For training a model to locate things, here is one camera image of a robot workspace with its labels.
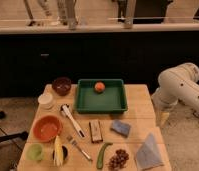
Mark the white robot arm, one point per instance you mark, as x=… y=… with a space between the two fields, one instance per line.
x=176 y=83

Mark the white handled kitchen tool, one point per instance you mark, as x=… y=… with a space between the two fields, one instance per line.
x=66 y=111

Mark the black tripod leg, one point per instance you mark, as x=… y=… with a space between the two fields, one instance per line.
x=23 y=135

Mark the bunch of purple grapes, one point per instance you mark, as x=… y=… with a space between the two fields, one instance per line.
x=119 y=160

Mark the grey folded cloth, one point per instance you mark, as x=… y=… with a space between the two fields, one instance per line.
x=148 y=155

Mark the white small cup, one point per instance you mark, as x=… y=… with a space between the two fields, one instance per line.
x=46 y=100

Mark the red bowl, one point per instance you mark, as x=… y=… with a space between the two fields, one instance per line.
x=47 y=128

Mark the green pepper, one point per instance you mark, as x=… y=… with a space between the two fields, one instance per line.
x=100 y=158

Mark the brown wooden block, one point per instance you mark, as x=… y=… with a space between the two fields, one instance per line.
x=95 y=130

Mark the orange round fruit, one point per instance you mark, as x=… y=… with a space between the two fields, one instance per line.
x=99 y=87

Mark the light green cup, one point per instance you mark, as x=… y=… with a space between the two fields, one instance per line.
x=35 y=152

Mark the dark brown bowl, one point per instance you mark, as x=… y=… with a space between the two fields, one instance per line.
x=61 y=85

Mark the yellow corn cob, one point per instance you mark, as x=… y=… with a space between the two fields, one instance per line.
x=58 y=152

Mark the black small dish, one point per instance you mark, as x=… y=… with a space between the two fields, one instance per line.
x=65 y=153

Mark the silver fork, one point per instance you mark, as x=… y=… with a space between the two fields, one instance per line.
x=75 y=144

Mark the blue sponge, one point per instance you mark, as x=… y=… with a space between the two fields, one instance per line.
x=121 y=127

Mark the green plastic tray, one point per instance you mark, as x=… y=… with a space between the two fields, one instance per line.
x=111 y=101

